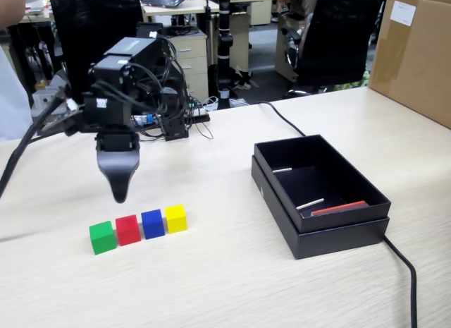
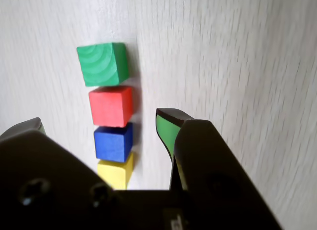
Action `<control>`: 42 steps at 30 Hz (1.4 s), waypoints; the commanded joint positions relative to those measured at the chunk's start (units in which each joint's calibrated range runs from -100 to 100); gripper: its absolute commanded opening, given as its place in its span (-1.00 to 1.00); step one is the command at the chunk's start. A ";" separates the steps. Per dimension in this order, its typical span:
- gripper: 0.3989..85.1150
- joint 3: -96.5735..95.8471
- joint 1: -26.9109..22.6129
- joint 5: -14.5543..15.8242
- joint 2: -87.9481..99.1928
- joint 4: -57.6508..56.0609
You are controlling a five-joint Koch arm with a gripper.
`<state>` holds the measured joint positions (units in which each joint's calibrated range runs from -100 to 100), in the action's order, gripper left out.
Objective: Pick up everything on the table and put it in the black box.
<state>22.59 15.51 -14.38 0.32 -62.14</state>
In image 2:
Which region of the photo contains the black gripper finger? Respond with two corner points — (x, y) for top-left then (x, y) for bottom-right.
(0, 117), (117, 230)
(156, 108), (283, 230)

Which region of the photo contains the yellow wooden cube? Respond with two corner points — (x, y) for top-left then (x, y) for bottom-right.
(97, 151), (136, 190)

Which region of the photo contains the blue wooden cube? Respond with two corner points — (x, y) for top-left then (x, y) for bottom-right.
(93, 122), (135, 164)

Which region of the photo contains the red wooden cube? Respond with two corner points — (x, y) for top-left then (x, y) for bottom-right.
(88, 86), (134, 129)

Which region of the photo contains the green wooden cube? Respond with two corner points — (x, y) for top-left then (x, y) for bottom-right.
(76, 42), (130, 88)

